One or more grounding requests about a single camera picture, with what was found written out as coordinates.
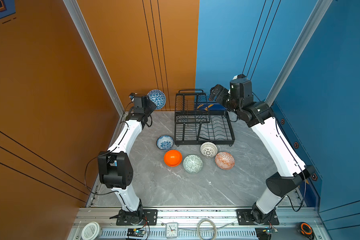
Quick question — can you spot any orange black tape measure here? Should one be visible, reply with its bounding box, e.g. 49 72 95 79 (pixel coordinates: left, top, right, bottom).
297 222 315 240

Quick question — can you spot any green patterned bowl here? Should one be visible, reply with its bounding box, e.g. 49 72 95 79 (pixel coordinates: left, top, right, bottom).
183 155 203 174

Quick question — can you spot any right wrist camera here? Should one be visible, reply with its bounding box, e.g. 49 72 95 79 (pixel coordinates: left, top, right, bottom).
233 74 247 80

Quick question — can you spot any orange plastic bowl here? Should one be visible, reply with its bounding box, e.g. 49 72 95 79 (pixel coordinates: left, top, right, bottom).
164 150 183 167

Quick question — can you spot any left green circuit board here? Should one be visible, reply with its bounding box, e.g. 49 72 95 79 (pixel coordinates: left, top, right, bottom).
126 228 148 240

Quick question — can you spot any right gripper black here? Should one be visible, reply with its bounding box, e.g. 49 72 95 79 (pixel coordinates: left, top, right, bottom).
209 83 242 117

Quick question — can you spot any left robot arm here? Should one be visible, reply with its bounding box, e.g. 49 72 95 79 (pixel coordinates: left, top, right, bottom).
94 93 157 225

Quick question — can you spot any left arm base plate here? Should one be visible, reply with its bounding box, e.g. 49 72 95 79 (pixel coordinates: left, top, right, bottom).
115 209 158 226

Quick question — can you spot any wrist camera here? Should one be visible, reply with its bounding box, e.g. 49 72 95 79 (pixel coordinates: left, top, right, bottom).
233 74 247 80
129 93 137 102

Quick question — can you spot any white lattice bowl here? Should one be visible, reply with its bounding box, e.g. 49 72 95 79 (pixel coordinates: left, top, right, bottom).
200 142 218 159

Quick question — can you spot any white round lid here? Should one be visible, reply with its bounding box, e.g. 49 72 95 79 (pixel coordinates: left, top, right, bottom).
81 222 102 240

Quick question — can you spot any red patterned bowl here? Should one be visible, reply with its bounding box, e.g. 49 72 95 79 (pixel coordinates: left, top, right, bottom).
215 152 235 170

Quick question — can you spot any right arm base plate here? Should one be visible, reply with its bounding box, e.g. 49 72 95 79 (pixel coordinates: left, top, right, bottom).
236 209 280 226

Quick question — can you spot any blue geometric pattern bowl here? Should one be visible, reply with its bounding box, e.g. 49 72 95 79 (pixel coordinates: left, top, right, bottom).
147 90 167 110

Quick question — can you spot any black wire dish rack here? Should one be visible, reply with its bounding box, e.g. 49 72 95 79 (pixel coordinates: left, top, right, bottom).
174 89 235 146

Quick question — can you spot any coiled white cable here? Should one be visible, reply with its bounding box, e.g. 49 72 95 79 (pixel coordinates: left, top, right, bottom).
197 218 218 240

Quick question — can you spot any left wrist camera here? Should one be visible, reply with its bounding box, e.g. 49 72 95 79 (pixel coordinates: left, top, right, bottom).
129 93 137 102

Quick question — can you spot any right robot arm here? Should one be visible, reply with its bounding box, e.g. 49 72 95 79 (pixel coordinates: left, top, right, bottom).
209 74 316 225

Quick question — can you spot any small white clock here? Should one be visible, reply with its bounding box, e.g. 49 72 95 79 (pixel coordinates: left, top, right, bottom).
166 223 179 239

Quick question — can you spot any right circuit board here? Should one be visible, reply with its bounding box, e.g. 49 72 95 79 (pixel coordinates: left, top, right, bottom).
263 227 279 235

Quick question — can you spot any blue floral white bowl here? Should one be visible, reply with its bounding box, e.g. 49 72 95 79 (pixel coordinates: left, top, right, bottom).
156 135 174 151

